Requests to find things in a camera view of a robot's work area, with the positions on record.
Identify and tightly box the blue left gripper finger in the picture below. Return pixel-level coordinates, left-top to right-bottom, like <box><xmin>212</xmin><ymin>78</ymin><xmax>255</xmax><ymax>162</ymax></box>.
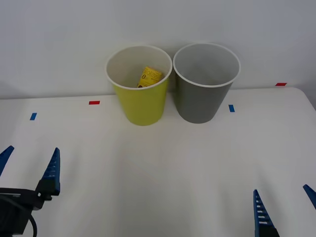
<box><xmin>36</xmin><ymin>147</ymin><xmax>61</xmax><ymax>201</ymax></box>
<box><xmin>0</xmin><ymin>145</ymin><xmax>15</xmax><ymax>177</ymax></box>

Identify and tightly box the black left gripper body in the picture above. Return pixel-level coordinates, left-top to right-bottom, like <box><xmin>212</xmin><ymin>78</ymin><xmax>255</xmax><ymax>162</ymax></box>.
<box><xmin>0</xmin><ymin>187</ymin><xmax>46</xmax><ymax>232</ymax></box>

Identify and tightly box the grey plastic waste bin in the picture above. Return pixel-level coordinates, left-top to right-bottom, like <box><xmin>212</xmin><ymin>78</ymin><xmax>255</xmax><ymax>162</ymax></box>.
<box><xmin>172</xmin><ymin>42</ymin><xmax>241</xmax><ymax>124</ymax></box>

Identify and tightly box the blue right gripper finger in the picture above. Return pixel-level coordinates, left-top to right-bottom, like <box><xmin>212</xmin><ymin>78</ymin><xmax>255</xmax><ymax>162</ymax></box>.
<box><xmin>253</xmin><ymin>189</ymin><xmax>281</xmax><ymax>237</ymax></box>
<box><xmin>303</xmin><ymin>184</ymin><xmax>316</xmax><ymax>210</ymax></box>

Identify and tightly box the yellow-green plastic waste bin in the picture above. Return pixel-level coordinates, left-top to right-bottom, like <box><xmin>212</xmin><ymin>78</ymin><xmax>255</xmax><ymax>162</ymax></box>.
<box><xmin>105</xmin><ymin>44</ymin><xmax>173</xmax><ymax>126</ymax></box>

